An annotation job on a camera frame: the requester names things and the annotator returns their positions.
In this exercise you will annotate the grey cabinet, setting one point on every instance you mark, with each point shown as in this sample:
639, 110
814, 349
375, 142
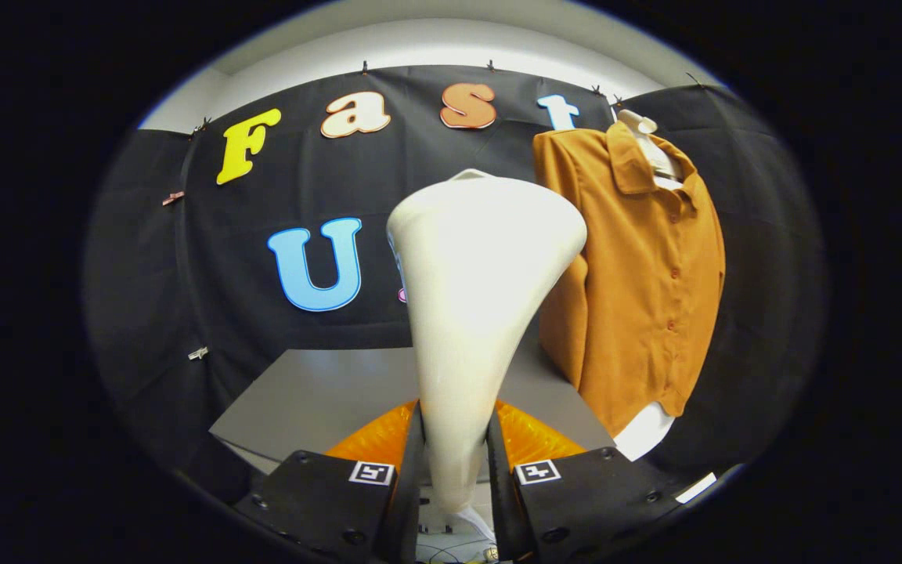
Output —
318, 399

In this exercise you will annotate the white mannequin torso hanger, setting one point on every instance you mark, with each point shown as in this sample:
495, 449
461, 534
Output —
647, 435

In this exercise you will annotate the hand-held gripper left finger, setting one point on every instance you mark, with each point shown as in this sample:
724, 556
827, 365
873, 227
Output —
408, 501

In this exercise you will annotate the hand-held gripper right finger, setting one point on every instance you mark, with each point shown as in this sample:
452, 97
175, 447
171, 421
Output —
502, 509

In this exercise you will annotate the pink clip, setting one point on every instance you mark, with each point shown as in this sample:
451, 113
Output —
173, 197

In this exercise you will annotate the row of black cloth clips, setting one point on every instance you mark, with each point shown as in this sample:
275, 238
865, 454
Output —
365, 67

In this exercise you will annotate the white garment steamer head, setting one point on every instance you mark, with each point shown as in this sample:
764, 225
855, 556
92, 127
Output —
474, 298

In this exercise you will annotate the orange button-up shirt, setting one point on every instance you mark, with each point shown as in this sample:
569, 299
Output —
639, 298

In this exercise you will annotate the white clip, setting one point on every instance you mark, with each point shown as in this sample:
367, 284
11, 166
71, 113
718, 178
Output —
198, 353

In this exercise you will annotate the black backdrop cloth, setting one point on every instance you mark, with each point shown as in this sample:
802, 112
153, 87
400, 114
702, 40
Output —
185, 298

